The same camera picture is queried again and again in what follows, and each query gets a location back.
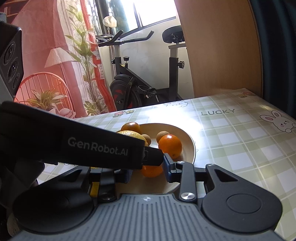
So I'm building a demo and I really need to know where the small orange tangerine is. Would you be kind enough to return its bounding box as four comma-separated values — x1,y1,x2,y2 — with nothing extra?
159,134,183,160

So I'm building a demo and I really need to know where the orange kumquat mandarin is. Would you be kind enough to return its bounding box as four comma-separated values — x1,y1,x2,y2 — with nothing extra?
140,166,163,178

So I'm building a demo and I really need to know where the large yellow orange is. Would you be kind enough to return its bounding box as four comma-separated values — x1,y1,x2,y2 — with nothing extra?
117,130,148,146

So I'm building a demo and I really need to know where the small brown longan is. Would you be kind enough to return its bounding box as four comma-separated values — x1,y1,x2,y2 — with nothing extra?
156,131,170,143

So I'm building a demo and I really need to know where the dark orange-green tangerine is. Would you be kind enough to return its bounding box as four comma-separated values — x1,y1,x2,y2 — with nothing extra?
120,121,142,135

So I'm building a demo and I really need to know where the gloved left hand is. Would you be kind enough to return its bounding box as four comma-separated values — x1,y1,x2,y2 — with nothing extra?
1,161,45,240

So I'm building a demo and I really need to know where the printed pink backdrop cloth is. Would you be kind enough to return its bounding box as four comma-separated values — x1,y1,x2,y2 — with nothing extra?
1,1,116,118

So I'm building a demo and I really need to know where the green plaid tablecloth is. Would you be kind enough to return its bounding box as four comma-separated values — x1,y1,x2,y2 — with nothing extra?
36,87,296,241

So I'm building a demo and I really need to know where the beige plate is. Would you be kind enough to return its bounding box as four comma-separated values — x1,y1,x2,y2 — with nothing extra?
115,122,197,194

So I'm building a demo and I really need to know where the black exercise bike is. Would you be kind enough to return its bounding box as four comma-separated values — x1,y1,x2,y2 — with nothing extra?
96,25,186,111

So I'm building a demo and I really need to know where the white cloth on bike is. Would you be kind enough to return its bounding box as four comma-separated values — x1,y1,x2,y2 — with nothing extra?
103,16,117,28

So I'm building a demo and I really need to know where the window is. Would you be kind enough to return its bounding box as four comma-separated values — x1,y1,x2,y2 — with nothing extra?
95,1,177,37

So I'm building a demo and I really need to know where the wooden wardrobe panel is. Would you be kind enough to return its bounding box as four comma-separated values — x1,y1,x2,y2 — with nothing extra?
175,1,262,97

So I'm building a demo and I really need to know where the dark teal curtain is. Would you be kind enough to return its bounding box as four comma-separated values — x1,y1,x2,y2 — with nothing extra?
250,1,295,118

